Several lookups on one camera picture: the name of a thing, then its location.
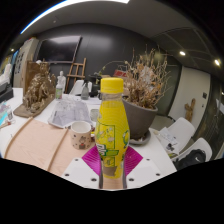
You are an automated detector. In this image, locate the grey spray bottle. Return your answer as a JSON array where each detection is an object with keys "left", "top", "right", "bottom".
[{"left": 80, "top": 79, "right": 91, "bottom": 101}]

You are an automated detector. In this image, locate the black backpack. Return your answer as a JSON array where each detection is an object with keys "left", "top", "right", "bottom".
[{"left": 174, "top": 148, "right": 208, "bottom": 172}]

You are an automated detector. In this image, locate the white cabinet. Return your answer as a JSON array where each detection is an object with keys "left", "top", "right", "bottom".
[{"left": 12, "top": 37, "right": 40, "bottom": 89}]

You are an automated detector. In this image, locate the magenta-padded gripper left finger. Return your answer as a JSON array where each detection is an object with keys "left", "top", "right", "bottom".
[{"left": 61, "top": 144, "right": 104, "bottom": 190}]

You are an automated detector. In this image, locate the open newspaper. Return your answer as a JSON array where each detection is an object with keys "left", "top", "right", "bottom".
[{"left": 47, "top": 98, "right": 96, "bottom": 129}]

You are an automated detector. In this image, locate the yellow drink bottle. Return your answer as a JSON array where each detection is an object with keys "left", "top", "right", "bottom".
[{"left": 94, "top": 77, "right": 131, "bottom": 180}]

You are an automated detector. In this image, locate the printed paper booklet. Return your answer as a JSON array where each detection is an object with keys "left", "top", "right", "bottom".
[{"left": 153, "top": 126, "right": 181, "bottom": 159}]

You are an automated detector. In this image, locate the colourful booklet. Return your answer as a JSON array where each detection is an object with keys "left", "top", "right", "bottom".
[{"left": 0, "top": 101, "right": 16, "bottom": 129}]

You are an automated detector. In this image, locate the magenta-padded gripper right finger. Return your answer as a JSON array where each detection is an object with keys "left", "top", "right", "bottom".
[{"left": 121, "top": 145, "right": 163, "bottom": 190}]

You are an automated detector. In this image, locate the brown clay sculpture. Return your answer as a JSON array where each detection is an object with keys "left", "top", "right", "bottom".
[{"left": 13, "top": 61, "right": 58, "bottom": 119}]

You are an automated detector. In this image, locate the white printed mug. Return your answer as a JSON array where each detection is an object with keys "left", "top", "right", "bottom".
[{"left": 68, "top": 120, "right": 96, "bottom": 151}]

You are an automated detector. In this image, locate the grey pot with dried plant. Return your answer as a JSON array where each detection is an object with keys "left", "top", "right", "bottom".
[{"left": 96, "top": 46, "right": 171, "bottom": 141}]

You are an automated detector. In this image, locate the black device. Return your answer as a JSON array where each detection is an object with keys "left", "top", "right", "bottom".
[{"left": 0, "top": 81, "right": 14, "bottom": 104}]

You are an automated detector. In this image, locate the black wall screen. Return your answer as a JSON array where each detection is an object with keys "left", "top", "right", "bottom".
[{"left": 36, "top": 35, "right": 83, "bottom": 64}]

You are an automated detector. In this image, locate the white figure statue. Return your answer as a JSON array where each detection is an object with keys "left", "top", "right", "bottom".
[{"left": 56, "top": 70, "right": 67, "bottom": 89}]

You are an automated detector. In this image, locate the wooden easel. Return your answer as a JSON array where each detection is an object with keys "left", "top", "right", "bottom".
[{"left": 64, "top": 57, "right": 88, "bottom": 94}]

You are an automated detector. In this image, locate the red box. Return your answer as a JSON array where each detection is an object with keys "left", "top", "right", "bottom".
[{"left": 112, "top": 68, "right": 129, "bottom": 78}]

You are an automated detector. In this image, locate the grey plant saucer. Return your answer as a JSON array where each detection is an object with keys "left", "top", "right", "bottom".
[{"left": 128, "top": 129, "right": 152, "bottom": 146}]

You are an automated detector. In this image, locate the light wooden board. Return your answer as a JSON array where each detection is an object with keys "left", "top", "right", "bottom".
[
  {"left": 46, "top": 128, "right": 124, "bottom": 191},
  {"left": 3, "top": 117, "right": 69, "bottom": 173}
]

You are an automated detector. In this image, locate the wooden figure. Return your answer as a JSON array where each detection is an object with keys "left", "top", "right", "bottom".
[{"left": 184, "top": 98, "right": 197, "bottom": 123}]

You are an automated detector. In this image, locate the small round glass dish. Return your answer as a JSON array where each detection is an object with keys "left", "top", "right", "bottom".
[{"left": 89, "top": 108, "right": 101, "bottom": 123}]

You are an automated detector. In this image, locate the white chair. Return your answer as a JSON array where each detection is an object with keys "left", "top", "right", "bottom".
[
  {"left": 173, "top": 137, "right": 213, "bottom": 171},
  {"left": 166, "top": 116, "right": 197, "bottom": 148},
  {"left": 69, "top": 79, "right": 94, "bottom": 97}
]

